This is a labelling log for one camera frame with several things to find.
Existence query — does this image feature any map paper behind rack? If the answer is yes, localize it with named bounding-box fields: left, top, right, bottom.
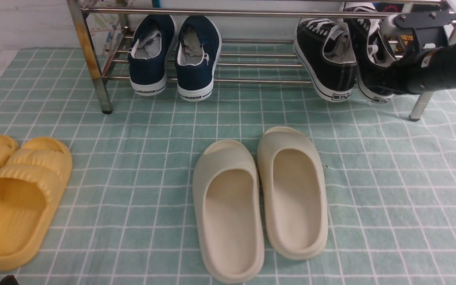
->
left=86, top=13, right=129, bottom=56

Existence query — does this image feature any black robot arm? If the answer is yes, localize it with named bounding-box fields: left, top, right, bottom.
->
left=374, top=11, right=456, bottom=95

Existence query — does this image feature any green checkered cloth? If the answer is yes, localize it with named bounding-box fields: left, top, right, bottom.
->
left=0, top=49, right=456, bottom=285

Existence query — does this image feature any black canvas sneaker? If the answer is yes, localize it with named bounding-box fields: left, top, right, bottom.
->
left=344, top=18, right=396, bottom=104
left=293, top=18, right=357, bottom=103

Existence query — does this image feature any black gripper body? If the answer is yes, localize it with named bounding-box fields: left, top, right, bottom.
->
left=381, top=11, right=456, bottom=56

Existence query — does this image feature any cream slipper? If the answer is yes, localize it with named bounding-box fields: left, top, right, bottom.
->
left=256, top=126, right=328, bottom=260
left=192, top=139, right=265, bottom=284

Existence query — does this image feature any metal shoe rack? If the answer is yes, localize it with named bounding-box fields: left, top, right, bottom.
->
left=67, top=0, right=456, bottom=122

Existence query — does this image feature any left navy canvas sneaker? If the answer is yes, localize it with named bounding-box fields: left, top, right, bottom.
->
left=127, top=15, right=177, bottom=96

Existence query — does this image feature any right navy canvas sneaker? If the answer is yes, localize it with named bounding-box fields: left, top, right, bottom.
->
left=175, top=15, right=222, bottom=102

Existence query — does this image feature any right yellow slipper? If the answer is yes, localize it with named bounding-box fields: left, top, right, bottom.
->
left=0, top=137, right=73, bottom=271

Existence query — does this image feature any navy canvas sneaker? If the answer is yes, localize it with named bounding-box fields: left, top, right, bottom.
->
left=175, top=15, right=222, bottom=102
left=127, top=15, right=177, bottom=96

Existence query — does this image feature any left cream slipper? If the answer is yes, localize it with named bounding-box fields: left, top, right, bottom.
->
left=192, top=139, right=265, bottom=284

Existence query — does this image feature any right cream slipper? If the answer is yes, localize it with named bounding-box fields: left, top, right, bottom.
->
left=256, top=126, right=328, bottom=260

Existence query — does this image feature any dark image processing book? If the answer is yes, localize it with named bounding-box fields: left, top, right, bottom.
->
left=374, top=2, right=413, bottom=55

